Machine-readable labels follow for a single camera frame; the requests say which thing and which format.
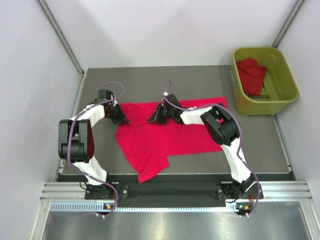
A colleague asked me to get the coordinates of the aluminium frame post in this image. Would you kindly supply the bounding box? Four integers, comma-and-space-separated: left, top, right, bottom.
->
271, 0, 306, 49
36, 0, 85, 76

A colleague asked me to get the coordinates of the slotted grey cable duct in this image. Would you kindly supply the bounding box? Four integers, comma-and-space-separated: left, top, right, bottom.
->
50, 201, 240, 213

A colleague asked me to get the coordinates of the right aluminium frame post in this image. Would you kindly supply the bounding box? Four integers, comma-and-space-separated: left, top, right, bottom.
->
271, 0, 306, 49

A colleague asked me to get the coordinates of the left aluminium frame post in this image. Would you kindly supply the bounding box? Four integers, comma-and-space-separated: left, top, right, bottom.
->
36, 0, 85, 76

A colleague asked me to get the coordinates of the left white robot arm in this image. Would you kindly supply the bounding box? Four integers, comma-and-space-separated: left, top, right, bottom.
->
58, 89, 130, 199

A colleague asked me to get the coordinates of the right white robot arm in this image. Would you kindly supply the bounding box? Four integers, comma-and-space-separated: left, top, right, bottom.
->
147, 92, 262, 200

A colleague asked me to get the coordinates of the grey aluminium front rail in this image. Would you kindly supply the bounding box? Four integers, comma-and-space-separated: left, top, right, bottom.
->
40, 181, 313, 202

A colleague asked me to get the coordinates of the olive green plastic basket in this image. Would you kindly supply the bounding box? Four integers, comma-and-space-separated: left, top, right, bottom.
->
230, 47, 299, 116

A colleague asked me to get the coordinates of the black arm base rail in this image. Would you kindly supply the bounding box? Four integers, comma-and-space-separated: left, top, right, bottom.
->
85, 174, 263, 208

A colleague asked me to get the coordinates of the dark red t shirt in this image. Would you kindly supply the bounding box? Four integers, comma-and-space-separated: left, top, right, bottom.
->
236, 57, 268, 96

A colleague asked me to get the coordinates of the bright pink t shirt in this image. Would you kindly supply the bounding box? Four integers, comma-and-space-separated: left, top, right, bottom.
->
115, 102, 222, 183

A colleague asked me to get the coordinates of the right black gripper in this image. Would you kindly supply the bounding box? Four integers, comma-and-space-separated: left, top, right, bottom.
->
147, 103, 174, 126

